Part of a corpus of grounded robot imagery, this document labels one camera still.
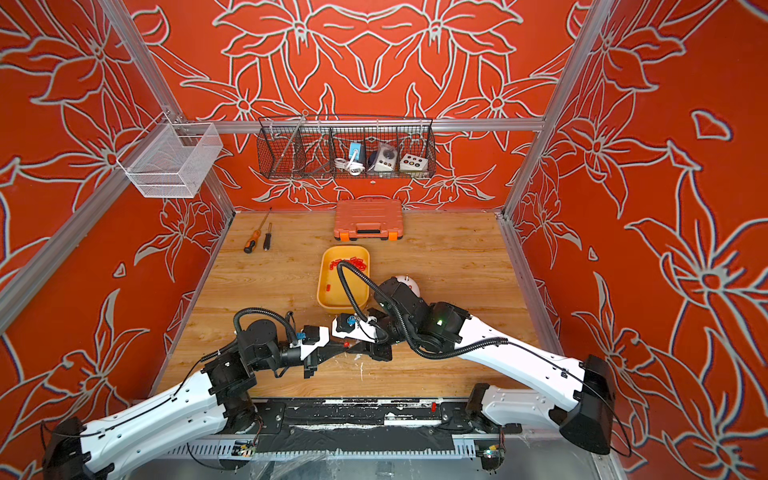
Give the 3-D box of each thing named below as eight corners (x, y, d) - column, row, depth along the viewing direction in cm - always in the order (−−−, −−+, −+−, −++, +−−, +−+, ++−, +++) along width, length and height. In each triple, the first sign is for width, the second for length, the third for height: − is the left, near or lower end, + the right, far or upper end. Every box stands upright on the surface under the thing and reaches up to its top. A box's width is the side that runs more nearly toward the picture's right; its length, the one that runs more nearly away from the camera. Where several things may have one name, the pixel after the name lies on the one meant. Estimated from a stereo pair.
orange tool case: (333, 241, 111) (332, 232, 108) (338, 207, 123) (337, 199, 119) (403, 241, 111) (403, 232, 108) (401, 207, 123) (401, 198, 119)
